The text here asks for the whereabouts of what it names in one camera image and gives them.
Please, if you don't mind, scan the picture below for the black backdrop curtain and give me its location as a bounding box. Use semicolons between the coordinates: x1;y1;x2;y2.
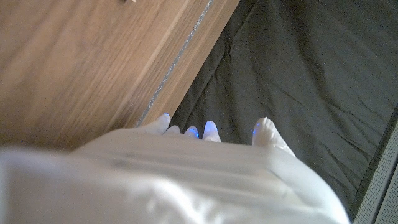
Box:
169;0;398;218

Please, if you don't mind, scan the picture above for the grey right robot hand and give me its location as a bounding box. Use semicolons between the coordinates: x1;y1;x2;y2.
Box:
0;113;351;224

